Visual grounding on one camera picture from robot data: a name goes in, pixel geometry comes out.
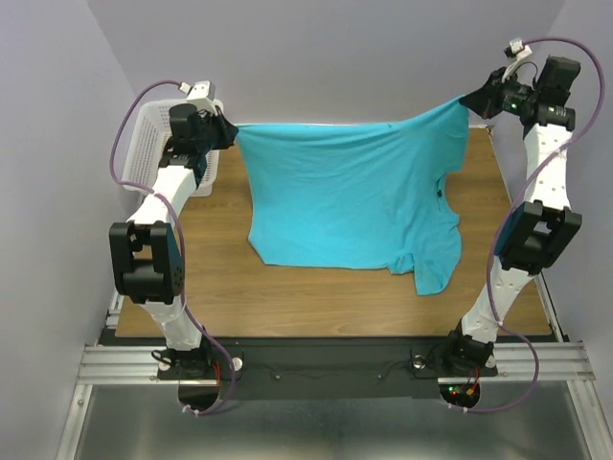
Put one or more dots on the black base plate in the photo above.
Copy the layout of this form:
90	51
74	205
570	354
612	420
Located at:
326	368

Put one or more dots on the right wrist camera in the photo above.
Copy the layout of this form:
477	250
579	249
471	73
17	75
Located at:
517	52

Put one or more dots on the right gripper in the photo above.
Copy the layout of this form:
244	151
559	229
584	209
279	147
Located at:
491	96

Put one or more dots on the white plastic basket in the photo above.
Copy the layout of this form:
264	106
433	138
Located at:
147	151

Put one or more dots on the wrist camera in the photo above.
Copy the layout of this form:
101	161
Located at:
201	94
517	52

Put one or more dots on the turquoise t shirt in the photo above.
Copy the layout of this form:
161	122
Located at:
366	197

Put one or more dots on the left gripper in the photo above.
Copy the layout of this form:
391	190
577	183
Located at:
216	132

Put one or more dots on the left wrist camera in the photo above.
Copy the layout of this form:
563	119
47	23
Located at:
201	94

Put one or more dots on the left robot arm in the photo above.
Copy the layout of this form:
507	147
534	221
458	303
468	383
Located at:
147	250

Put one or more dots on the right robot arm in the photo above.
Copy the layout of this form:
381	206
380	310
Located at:
542	224

